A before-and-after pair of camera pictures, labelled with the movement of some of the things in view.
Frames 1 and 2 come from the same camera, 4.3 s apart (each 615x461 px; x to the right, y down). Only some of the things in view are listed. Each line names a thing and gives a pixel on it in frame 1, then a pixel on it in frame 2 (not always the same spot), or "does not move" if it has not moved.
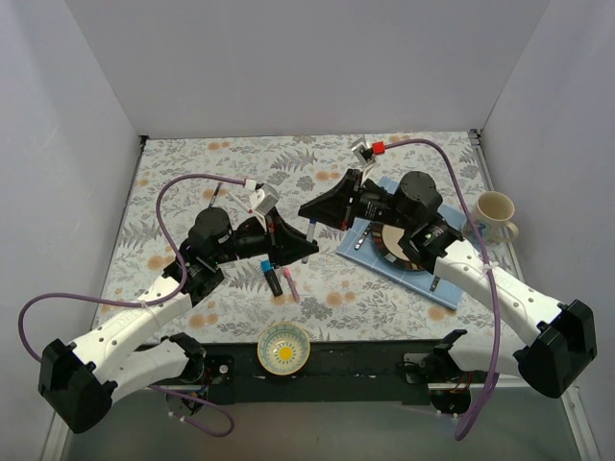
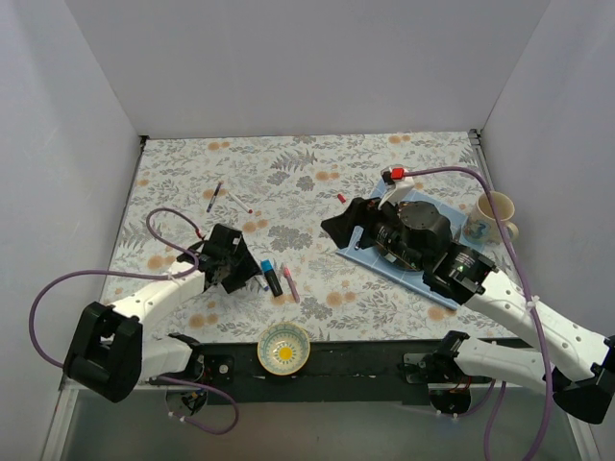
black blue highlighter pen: (271, 278) does not move
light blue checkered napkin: (360, 252) does not move
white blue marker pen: (310, 235) to (262, 284)
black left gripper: (274, 238) to (230, 261)
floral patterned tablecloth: (222, 214) does not move
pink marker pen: (294, 290) does not move
